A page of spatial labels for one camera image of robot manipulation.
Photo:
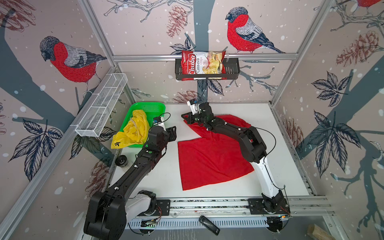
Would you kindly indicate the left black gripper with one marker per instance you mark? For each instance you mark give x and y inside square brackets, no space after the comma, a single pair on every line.
[172,134]

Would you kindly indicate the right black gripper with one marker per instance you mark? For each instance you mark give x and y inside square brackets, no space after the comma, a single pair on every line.
[189,119]

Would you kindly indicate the red shorts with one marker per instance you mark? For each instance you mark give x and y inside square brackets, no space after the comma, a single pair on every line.
[210,159]

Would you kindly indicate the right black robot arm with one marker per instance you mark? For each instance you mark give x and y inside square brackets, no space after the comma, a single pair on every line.
[253,148]

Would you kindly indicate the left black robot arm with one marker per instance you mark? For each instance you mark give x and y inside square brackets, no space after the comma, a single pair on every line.
[110,211]

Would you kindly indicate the yellow shorts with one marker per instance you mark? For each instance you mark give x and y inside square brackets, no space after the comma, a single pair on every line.
[134,133]

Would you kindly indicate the green plastic tray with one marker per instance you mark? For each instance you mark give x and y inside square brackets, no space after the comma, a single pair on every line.
[152,110]

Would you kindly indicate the black round lens cap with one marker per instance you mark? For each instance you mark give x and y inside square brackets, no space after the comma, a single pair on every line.
[121,161]

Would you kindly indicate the red cassava chips bag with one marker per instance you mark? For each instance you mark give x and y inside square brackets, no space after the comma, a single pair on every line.
[199,63]

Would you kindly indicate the black remote-like device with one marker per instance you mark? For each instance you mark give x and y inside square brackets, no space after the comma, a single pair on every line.
[209,225]

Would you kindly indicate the wooden block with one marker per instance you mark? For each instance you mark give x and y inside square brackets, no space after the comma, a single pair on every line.
[317,233]

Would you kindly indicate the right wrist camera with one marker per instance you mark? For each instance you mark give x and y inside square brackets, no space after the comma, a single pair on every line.
[193,104]

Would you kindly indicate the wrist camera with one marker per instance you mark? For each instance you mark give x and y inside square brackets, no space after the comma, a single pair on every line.
[193,104]
[159,121]

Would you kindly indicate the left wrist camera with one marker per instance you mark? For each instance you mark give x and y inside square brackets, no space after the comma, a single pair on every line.
[159,121]

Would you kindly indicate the black wall basket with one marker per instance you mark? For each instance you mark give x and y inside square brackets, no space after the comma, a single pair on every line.
[231,66]

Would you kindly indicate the white wire mesh basket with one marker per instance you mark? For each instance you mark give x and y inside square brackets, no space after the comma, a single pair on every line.
[98,113]

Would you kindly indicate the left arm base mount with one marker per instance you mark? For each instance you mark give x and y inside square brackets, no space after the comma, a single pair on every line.
[157,207]

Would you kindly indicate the aluminium rail base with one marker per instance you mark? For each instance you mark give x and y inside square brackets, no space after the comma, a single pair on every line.
[229,212]

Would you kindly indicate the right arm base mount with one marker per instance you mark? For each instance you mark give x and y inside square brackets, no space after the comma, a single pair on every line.
[265,205]

